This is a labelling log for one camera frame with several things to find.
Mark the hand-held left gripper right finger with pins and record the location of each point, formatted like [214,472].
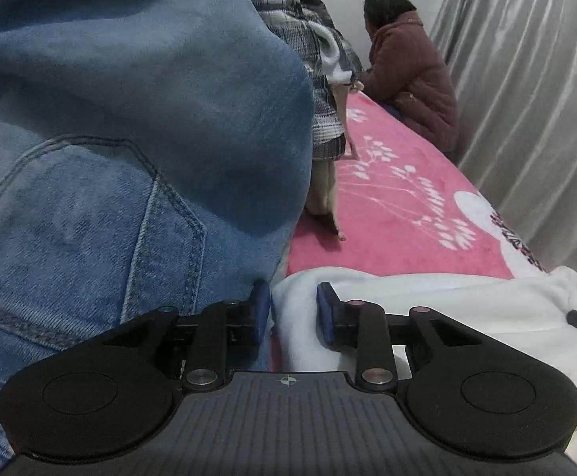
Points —
[325,315]

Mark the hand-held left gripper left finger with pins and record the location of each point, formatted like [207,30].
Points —
[263,307]

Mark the white sweatshirt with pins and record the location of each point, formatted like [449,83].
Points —
[442,302]

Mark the pink floral bed blanket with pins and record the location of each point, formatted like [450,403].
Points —
[392,218]

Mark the grey curtain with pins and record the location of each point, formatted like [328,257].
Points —
[531,109]

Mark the grey plaid shirt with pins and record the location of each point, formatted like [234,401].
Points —
[318,109]

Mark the blue denim jeans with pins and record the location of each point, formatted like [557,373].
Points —
[120,134]

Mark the light grey garment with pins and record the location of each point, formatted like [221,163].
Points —
[335,54]

